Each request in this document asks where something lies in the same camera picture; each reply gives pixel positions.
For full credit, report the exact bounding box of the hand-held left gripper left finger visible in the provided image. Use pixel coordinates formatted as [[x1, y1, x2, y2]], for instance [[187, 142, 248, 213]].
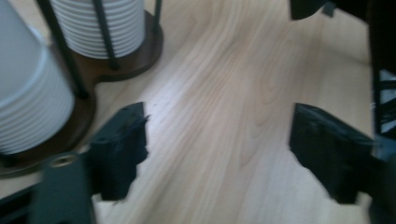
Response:
[[89, 102, 150, 202]]

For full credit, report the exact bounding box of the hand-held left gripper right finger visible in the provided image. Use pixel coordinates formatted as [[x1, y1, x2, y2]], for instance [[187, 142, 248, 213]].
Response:
[[289, 103, 376, 205]]

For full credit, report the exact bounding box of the dark wooden cup holder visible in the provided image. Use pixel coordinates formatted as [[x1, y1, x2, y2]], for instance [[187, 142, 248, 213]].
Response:
[[0, 0, 164, 179]]

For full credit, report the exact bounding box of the stack of white paper cups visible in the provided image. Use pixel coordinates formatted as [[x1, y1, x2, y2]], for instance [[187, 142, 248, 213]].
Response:
[[49, 0, 147, 60], [0, 0, 77, 156]]

